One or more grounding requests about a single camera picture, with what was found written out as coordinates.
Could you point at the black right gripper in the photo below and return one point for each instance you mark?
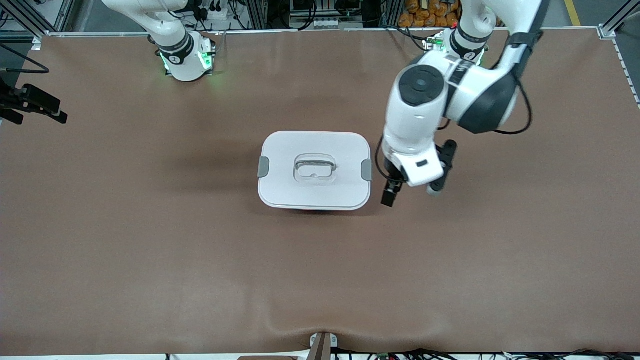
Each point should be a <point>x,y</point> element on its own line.
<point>31,98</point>

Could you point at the brown table mat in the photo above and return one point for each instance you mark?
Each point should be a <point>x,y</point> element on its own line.
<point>320,275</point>

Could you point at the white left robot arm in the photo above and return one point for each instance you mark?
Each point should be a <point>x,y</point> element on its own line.
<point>415,125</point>

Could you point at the metal clamp bracket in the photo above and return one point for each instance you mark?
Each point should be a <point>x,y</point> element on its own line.
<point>322,350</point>

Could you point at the orange snack bag pile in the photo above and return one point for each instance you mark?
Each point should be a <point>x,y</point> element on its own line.
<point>425,15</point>

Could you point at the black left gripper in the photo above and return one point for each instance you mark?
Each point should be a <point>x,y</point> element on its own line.
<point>393,181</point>

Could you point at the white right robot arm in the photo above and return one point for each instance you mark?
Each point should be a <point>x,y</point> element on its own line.
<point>150,15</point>

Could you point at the white power strip with plugs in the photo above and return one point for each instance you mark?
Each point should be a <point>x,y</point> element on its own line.
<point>215,14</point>

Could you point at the silver corner bracket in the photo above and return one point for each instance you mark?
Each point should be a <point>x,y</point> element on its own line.
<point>606,31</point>

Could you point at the aluminium frame profile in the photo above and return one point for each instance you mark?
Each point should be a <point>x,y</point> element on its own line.
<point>622,15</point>

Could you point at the white box lid grey clips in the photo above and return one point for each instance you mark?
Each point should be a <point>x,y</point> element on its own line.
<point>315,195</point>

